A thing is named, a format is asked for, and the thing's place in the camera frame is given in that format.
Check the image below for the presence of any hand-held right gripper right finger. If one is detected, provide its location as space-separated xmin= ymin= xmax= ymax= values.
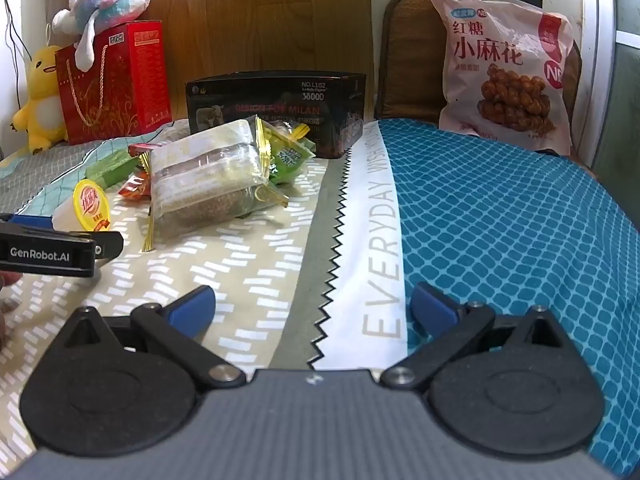
xmin=380 ymin=282 xmax=577 ymax=389

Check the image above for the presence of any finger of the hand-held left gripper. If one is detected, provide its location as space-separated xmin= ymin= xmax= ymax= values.
xmin=0 ymin=213 xmax=54 ymax=231

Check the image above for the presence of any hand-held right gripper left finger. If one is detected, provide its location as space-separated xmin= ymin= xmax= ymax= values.
xmin=62 ymin=285 xmax=247 ymax=389

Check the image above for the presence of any yellow lid jelly cup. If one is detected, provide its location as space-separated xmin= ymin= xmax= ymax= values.
xmin=51 ymin=178 xmax=114 ymax=234

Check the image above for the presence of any pale green snack packet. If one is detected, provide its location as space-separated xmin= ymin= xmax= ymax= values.
xmin=84 ymin=151 xmax=142 ymax=192

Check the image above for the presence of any red snack packet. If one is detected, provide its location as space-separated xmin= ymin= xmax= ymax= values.
xmin=117 ymin=172 xmax=152 ymax=202

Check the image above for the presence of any clear bag of brown cakes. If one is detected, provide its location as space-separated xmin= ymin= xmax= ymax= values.
xmin=149 ymin=119 xmax=292 ymax=242

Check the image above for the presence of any green snack packet white label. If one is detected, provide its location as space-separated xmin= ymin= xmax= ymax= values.
xmin=264 ymin=127 xmax=317 ymax=187

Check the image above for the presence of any person's left hand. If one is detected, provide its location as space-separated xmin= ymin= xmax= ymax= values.
xmin=0 ymin=271 xmax=22 ymax=353

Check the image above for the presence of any grey green quilt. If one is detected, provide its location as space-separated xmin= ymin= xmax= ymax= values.
xmin=0 ymin=137 xmax=109 ymax=207

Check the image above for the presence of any patterned beige and blue bedsheet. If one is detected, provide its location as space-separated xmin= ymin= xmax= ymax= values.
xmin=0 ymin=119 xmax=640 ymax=477

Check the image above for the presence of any yellow plush duck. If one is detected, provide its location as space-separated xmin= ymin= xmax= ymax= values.
xmin=12 ymin=45 xmax=69 ymax=156

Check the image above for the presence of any red gift bag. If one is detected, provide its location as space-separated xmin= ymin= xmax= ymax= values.
xmin=55 ymin=20 xmax=174 ymax=146

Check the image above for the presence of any black cardboard box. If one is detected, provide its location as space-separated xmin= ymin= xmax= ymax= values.
xmin=185 ymin=72 xmax=367 ymax=159

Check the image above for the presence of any pink and blue plush unicorn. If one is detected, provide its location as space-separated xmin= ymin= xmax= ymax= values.
xmin=51 ymin=0 xmax=162 ymax=73

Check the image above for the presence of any large pink snack bag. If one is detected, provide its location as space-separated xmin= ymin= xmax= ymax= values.
xmin=428 ymin=0 xmax=577 ymax=157

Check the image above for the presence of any glass door cabinet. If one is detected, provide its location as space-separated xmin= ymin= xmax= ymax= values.
xmin=580 ymin=0 xmax=640 ymax=242

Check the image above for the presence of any wooden headboard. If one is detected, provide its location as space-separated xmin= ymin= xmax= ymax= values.
xmin=117 ymin=0 xmax=373 ymax=123

